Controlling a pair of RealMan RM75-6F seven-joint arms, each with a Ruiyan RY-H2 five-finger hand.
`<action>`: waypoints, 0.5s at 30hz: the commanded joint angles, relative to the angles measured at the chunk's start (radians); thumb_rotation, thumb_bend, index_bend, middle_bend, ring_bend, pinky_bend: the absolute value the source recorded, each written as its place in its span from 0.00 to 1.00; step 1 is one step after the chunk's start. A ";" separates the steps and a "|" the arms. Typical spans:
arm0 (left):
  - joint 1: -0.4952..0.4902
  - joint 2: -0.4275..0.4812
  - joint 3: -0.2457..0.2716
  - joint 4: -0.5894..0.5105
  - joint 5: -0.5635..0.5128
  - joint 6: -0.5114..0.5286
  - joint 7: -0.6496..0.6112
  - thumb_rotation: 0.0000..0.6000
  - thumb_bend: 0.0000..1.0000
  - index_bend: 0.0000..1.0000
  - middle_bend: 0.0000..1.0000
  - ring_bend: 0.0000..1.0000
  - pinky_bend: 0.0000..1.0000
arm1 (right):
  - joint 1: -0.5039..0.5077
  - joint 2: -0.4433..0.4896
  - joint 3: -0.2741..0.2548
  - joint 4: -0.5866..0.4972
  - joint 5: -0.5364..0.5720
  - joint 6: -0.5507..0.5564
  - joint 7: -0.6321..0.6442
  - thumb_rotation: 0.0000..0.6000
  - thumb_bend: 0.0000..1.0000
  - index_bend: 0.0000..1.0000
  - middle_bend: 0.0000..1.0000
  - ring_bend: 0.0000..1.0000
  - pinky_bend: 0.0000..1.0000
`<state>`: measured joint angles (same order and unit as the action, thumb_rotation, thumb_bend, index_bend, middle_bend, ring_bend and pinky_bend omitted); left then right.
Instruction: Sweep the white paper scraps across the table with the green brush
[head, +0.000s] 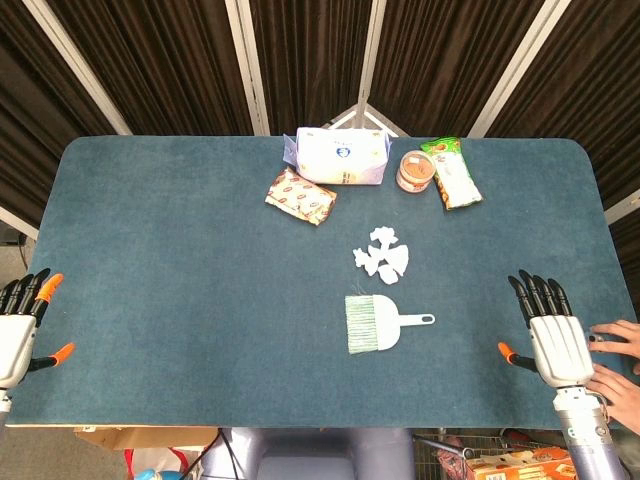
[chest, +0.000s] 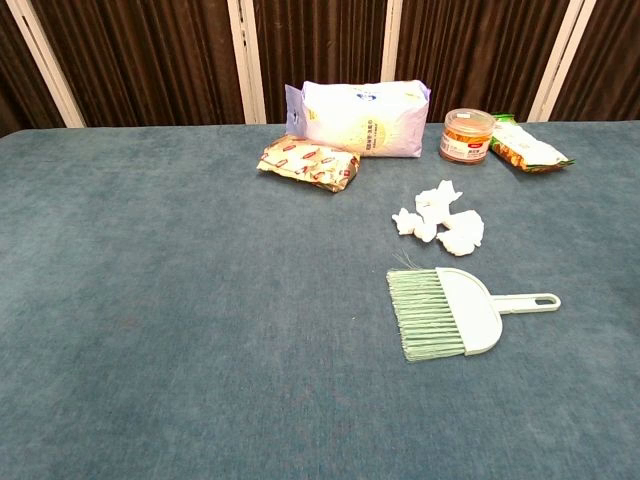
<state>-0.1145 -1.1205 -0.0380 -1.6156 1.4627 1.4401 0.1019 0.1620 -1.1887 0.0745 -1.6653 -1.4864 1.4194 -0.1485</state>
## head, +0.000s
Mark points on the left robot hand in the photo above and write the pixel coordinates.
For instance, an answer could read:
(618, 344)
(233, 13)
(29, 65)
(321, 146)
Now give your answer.
(15, 340)

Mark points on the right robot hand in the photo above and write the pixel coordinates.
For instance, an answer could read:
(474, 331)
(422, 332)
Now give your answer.
(560, 350)

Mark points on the bare person hand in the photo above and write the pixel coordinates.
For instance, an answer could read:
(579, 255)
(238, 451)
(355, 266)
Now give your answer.
(622, 337)
(620, 400)

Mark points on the green hand brush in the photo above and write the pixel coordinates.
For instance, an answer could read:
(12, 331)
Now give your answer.
(385, 322)

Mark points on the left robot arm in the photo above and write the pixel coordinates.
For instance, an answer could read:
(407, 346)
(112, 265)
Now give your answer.
(4, 405)

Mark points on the orange printed carton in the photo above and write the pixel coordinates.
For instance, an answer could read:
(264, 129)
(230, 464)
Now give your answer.
(520, 465)

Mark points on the brown cardboard box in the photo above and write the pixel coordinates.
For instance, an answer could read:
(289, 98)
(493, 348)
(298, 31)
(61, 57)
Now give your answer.
(145, 437)

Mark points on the blue felt table cover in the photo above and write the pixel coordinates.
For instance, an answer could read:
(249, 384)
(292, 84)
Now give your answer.
(200, 300)

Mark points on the blue round toy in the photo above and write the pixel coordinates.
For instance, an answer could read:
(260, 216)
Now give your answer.
(150, 475)

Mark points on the green white snack bag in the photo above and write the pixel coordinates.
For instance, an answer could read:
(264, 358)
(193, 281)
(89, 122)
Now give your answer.
(452, 175)

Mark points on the round clear snack jar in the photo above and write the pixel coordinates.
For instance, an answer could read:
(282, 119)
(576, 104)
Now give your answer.
(415, 170)

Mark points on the grey blue robot torso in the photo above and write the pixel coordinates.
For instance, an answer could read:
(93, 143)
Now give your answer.
(310, 452)

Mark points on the white purple tissue pack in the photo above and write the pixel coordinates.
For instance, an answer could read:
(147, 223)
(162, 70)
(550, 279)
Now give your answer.
(340, 155)

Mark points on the red cream snack packet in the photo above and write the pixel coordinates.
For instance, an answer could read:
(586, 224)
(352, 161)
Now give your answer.
(300, 196)

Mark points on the dark brown curtain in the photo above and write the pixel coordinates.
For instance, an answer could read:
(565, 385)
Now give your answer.
(175, 60)

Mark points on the white partition frame post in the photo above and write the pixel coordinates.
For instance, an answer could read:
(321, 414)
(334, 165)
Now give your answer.
(520, 70)
(247, 65)
(80, 70)
(622, 207)
(17, 222)
(369, 50)

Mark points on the white triangular frame base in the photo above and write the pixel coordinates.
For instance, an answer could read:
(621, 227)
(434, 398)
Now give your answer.
(345, 120)

